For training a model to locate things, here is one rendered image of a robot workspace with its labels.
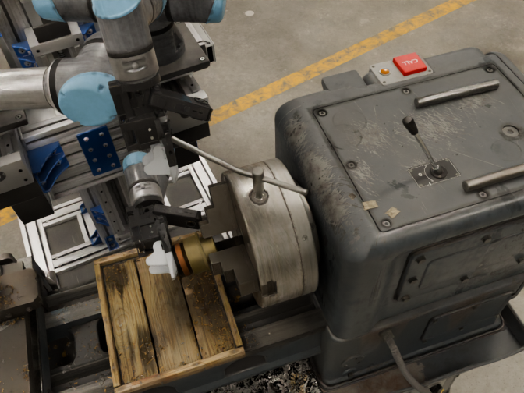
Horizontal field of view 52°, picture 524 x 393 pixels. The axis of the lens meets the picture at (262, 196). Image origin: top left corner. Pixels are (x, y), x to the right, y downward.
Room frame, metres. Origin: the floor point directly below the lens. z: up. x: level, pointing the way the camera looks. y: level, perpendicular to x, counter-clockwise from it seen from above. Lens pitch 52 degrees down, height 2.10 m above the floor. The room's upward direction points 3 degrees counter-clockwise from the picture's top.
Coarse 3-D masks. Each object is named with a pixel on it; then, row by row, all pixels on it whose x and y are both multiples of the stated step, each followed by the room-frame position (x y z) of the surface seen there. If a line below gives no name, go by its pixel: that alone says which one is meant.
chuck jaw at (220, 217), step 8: (224, 176) 0.76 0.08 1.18; (216, 184) 0.74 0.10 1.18; (224, 184) 0.73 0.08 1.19; (216, 192) 0.72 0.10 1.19; (224, 192) 0.72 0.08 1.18; (216, 200) 0.70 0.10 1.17; (224, 200) 0.71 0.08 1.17; (208, 208) 0.69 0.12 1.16; (216, 208) 0.69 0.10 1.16; (224, 208) 0.69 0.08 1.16; (232, 208) 0.70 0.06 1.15; (208, 216) 0.68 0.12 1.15; (216, 216) 0.68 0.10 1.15; (224, 216) 0.68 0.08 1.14; (232, 216) 0.68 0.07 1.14; (200, 224) 0.67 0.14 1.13; (208, 224) 0.67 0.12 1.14; (216, 224) 0.67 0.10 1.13; (224, 224) 0.67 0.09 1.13; (232, 224) 0.67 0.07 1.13; (208, 232) 0.66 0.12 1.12; (216, 232) 0.66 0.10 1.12
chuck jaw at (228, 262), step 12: (216, 252) 0.62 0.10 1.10; (228, 252) 0.61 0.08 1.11; (240, 252) 0.61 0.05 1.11; (216, 264) 0.59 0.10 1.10; (228, 264) 0.58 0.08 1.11; (240, 264) 0.58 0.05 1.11; (252, 264) 0.58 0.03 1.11; (228, 276) 0.56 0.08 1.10; (240, 276) 0.55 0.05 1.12; (252, 276) 0.54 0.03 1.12; (240, 288) 0.52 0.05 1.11; (252, 288) 0.53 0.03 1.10; (264, 288) 0.52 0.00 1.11
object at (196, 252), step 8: (184, 240) 0.65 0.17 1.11; (192, 240) 0.64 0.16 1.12; (200, 240) 0.65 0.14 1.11; (208, 240) 0.64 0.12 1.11; (176, 248) 0.63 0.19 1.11; (184, 248) 0.62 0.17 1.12; (192, 248) 0.62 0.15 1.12; (200, 248) 0.62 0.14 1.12; (208, 248) 0.63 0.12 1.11; (216, 248) 0.63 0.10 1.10; (176, 256) 0.61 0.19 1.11; (184, 256) 0.61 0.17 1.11; (192, 256) 0.61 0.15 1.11; (200, 256) 0.61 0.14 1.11; (208, 256) 0.61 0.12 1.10; (176, 264) 0.59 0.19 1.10; (184, 264) 0.59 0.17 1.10; (192, 264) 0.59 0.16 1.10; (200, 264) 0.59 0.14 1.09; (208, 264) 0.60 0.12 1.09; (184, 272) 0.58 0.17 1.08; (192, 272) 0.59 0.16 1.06; (200, 272) 0.59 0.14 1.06
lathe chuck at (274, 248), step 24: (264, 168) 0.74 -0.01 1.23; (240, 192) 0.67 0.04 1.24; (240, 216) 0.64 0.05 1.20; (264, 216) 0.62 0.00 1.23; (288, 216) 0.62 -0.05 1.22; (264, 240) 0.58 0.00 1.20; (288, 240) 0.58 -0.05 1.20; (264, 264) 0.54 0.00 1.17; (288, 264) 0.55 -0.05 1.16; (288, 288) 0.53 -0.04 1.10
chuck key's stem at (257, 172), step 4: (256, 168) 0.66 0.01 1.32; (260, 168) 0.66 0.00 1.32; (252, 172) 0.65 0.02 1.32; (256, 172) 0.65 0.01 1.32; (260, 172) 0.65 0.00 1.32; (256, 176) 0.65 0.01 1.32; (260, 176) 0.65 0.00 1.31; (256, 180) 0.65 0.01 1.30; (260, 180) 0.65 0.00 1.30; (256, 184) 0.65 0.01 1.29; (260, 184) 0.65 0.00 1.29; (256, 188) 0.65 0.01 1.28; (260, 188) 0.65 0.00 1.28; (256, 192) 0.65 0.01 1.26; (260, 192) 0.65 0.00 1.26; (256, 196) 0.66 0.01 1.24; (260, 196) 0.66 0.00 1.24
